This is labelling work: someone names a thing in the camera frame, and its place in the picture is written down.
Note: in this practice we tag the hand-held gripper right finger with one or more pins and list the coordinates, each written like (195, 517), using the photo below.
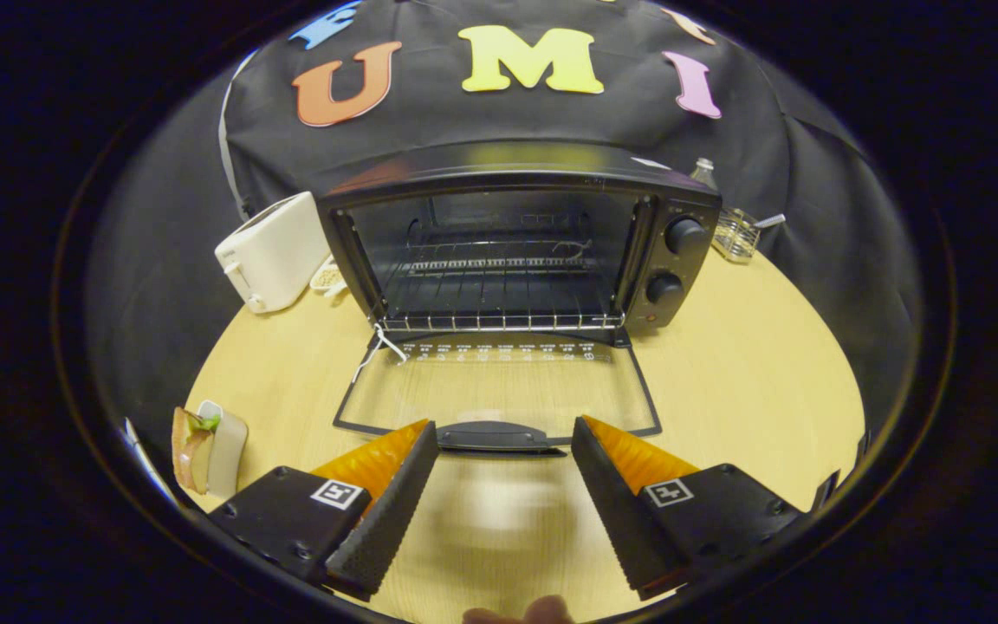
(616, 511)

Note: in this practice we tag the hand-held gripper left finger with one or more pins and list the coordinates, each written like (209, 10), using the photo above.
(386, 520)

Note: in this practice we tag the black toaster oven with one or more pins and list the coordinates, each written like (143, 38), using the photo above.
(677, 264)

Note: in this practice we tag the white pop-up toaster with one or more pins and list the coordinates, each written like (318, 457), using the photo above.
(278, 251)

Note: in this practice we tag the small dish of seeds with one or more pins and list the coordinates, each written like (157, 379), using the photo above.
(327, 277)

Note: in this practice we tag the clear glass container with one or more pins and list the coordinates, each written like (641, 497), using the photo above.
(735, 236)

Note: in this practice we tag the plastic bottle with green label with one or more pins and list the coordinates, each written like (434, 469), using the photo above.
(704, 176)

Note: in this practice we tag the black backdrop cloth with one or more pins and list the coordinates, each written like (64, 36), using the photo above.
(499, 117)

